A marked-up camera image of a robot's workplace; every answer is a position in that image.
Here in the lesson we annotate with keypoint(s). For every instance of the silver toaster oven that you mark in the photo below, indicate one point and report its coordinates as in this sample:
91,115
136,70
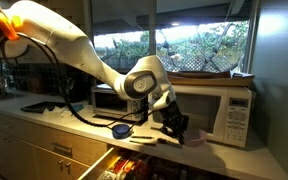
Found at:
106,103

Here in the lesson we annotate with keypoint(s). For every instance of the wooden tray on microwave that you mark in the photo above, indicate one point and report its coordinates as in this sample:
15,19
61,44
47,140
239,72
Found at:
227,78

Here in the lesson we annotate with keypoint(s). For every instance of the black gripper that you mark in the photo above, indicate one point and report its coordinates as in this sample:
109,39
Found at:
174,123

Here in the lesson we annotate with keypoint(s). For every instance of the black marker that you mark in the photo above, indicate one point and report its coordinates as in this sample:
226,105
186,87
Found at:
169,143

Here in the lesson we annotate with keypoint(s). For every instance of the dark tray on counter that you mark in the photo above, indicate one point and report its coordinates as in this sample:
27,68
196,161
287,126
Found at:
42,106

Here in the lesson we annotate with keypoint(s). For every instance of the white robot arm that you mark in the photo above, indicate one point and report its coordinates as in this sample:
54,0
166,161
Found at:
27,21

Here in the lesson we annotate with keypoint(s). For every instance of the purple bowl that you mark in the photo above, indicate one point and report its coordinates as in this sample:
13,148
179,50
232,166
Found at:
194,138

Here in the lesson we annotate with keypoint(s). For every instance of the white microwave oven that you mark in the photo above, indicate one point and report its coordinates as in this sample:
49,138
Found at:
222,112

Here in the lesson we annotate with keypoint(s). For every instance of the open wooden drawer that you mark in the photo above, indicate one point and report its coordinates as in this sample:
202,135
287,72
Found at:
123,164

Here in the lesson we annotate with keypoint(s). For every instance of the blue mug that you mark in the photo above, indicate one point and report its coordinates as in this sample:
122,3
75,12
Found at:
121,131

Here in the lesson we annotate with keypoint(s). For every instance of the thin dark pencil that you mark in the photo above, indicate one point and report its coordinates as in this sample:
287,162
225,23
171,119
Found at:
143,143

